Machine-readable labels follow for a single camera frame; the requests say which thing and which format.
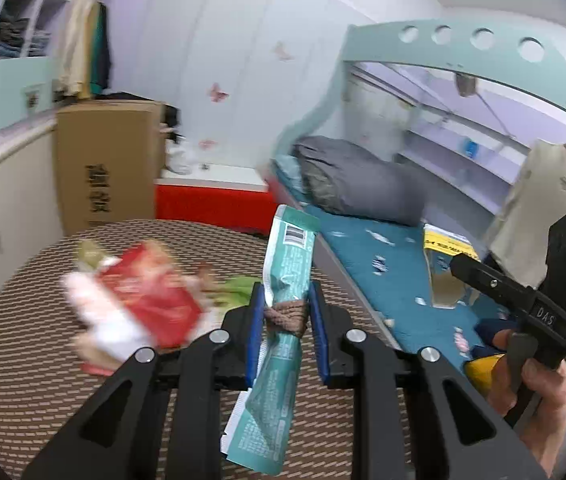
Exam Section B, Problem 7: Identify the red snack packet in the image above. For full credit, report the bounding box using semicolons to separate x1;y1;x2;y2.
95;245;204;348

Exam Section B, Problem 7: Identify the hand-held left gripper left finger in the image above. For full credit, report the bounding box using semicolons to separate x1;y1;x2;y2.
23;282;266;480

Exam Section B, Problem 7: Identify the teal printed bed sheet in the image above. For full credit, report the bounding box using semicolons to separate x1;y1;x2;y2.
270;155;528;361

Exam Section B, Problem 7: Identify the white plastic bag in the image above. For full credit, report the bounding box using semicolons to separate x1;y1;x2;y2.
165;137;198;176

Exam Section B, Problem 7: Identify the person's right hand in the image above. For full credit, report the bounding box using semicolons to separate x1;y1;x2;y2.
485;352;566;476

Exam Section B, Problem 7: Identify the teal snack wrapper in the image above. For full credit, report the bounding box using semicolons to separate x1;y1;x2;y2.
220;204;321;476

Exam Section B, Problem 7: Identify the dark hanging garment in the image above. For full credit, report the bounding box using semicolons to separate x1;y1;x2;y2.
98;5;114;93

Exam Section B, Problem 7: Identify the cream hanging garment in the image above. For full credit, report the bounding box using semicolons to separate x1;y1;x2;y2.
55;0;98;98

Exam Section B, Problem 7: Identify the green and white carton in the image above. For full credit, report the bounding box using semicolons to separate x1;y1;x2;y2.
75;240;118;273

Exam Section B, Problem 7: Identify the teal drawer unit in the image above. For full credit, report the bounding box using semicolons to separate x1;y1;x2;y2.
0;55;64;148

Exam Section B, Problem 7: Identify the grey duvet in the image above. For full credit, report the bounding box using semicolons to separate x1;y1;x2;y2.
290;135;426;226

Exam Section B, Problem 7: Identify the black cloth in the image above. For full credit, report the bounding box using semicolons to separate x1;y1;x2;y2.
160;102;184;136

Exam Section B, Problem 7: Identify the beige hanging shirt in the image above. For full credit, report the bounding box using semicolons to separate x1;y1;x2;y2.
485;140;566;288

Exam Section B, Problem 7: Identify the white and pink packet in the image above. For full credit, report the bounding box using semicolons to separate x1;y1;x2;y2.
60;270;154;366

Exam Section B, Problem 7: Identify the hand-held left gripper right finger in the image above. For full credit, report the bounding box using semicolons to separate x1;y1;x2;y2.
308;282;550;480

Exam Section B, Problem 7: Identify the yellow open carton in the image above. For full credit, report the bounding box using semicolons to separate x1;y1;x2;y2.
423;224;478;310

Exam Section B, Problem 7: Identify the yellow plastic object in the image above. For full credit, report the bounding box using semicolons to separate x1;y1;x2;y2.
464;352;506;396

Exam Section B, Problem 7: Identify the brown dotted round table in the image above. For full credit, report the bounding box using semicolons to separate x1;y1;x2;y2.
0;217;414;480

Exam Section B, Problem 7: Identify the teal bunk bed frame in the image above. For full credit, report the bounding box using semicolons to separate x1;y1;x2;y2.
268;20;566;241

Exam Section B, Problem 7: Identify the green hanging garment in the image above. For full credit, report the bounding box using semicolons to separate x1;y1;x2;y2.
90;2;106;96

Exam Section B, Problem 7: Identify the green crumpled wrapper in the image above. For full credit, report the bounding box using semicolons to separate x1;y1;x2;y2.
213;277;258;311

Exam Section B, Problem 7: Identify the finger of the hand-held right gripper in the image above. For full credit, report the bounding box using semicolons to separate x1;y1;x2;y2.
450;252;534;311

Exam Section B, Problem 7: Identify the red and white cabinet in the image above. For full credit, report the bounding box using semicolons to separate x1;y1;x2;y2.
155;165;274;236

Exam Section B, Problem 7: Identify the large cardboard box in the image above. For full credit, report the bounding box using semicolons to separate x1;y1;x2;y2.
53;99;168;236

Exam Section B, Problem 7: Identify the cream curved cabinet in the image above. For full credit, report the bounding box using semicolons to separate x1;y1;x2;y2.
0;120;66;281

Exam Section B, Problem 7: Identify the light blue pillow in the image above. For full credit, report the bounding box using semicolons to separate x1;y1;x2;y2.
275;155;304;188

